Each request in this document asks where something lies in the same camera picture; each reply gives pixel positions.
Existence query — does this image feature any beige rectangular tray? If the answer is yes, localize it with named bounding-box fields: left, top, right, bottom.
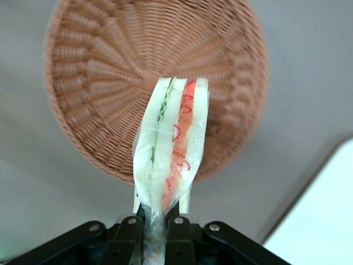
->
left=261, top=137, right=353, bottom=265

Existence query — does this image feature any brown round wicker basket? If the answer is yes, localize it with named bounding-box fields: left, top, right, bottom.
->
left=44, top=0, right=270, bottom=185

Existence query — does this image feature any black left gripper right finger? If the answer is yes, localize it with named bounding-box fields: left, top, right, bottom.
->
left=164, top=212, right=206, bottom=265

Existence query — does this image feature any triangle sandwich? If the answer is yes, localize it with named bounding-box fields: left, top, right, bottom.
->
left=132, top=76, right=211, bottom=265

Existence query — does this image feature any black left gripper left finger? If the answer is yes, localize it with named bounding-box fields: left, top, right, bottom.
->
left=99, top=206, right=147, bottom=265

